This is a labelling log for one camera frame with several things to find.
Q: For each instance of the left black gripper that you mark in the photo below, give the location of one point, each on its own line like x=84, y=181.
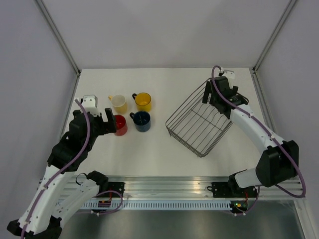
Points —
x=109, y=126

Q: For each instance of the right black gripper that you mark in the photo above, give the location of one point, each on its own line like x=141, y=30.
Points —
x=208, y=90

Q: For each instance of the red mug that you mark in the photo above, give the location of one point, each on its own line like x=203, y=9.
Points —
x=121, y=125

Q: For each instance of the pale yellow mug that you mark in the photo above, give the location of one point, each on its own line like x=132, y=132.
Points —
x=118, y=103

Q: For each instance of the blue mug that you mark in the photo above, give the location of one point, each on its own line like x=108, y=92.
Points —
x=142, y=120

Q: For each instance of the bright yellow mug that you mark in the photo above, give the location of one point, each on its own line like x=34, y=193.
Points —
x=143, y=101

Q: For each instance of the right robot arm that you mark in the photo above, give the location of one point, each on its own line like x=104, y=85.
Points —
x=278, y=158

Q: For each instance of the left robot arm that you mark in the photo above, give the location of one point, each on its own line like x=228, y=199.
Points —
x=46, y=217

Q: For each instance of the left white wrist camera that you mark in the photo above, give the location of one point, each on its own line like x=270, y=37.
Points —
x=89, y=103

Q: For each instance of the grey wire dish rack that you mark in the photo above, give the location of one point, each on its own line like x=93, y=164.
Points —
x=197, y=126

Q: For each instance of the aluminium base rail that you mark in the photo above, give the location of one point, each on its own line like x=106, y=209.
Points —
x=181, y=188

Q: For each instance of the white slotted cable duct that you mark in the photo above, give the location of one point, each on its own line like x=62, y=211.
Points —
x=160, y=205

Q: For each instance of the right aluminium frame post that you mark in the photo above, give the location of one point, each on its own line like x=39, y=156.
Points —
x=276, y=31

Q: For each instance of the aluminium frame post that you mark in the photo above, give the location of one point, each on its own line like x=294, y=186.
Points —
x=276, y=31
x=57, y=35

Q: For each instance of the left aluminium frame post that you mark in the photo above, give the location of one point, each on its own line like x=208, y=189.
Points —
x=57, y=35

